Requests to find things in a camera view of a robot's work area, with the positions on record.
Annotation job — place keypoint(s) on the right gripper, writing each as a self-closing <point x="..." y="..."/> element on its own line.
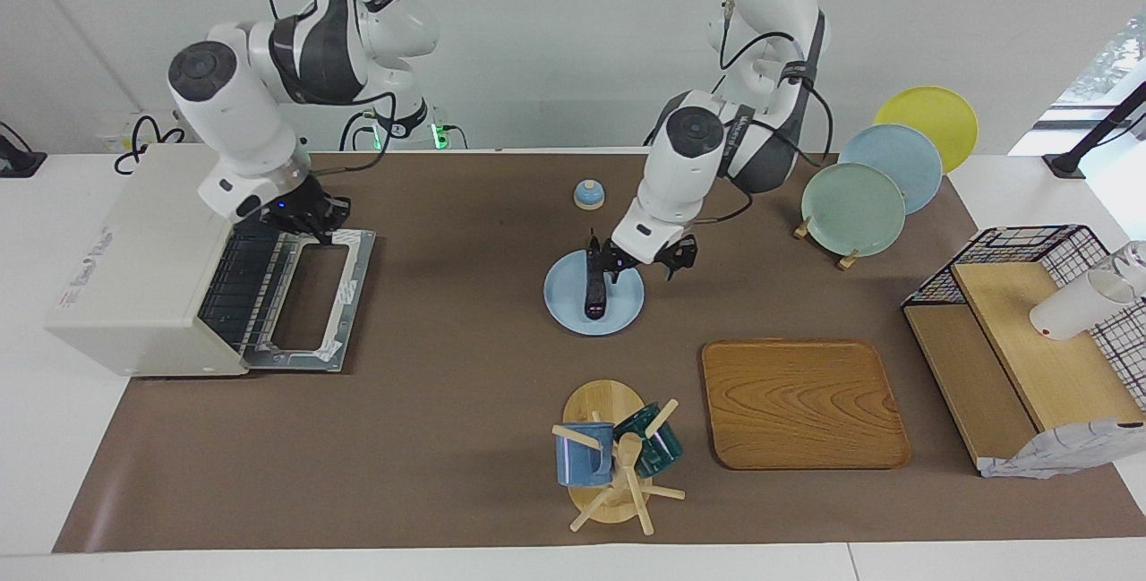
<point x="304" y="205"/>

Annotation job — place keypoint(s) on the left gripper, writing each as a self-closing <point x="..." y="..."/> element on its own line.
<point x="652" y="262"/>

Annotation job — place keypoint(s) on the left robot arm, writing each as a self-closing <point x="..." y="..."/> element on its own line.
<point x="689" y="160"/>

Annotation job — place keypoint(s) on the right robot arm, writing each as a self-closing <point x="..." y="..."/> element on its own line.
<point x="233" y="106"/>

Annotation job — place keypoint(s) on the white toaster oven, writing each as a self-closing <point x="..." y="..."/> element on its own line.
<point x="143" y="277"/>

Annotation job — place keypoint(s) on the small blue dome bell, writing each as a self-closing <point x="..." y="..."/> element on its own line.
<point x="589" y="196"/>

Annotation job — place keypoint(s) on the light blue round plate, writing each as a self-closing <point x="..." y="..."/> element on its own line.
<point x="573" y="299"/>

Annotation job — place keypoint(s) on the wooden mug tree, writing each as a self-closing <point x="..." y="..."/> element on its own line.
<point x="604" y="402"/>

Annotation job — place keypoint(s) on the dark green glass cup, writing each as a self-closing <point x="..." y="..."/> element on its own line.
<point x="662" y="451"/>

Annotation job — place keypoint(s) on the wooden plate rack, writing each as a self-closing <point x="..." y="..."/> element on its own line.
<point x="847" y="260"/>

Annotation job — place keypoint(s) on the pale green plate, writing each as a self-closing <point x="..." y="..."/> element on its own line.
<point x="850" y="209"/>

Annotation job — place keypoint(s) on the wooden tray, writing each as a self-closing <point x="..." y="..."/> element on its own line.
<point x="801" y="402"/>

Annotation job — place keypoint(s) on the blue mug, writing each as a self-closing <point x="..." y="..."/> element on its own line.
<point x="582" y="460"/>

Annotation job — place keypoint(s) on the pale blue plate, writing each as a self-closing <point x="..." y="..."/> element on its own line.
<point x="904" y="156"/>

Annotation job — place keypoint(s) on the yellow plate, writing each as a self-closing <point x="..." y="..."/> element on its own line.
<point x="945" y="120"/>

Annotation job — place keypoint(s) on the wooden stepped shelf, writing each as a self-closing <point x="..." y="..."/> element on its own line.
<point x="1039" y="375"/>

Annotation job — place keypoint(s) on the white cup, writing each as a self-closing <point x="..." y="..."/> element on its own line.
<point x="1070" y="311"/>

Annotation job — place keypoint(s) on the white patterned cloth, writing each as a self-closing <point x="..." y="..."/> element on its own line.
<point x="1065" y="451"/>

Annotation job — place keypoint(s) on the clear glass cup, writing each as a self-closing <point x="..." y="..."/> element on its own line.
<point x="1135" y="263"/>

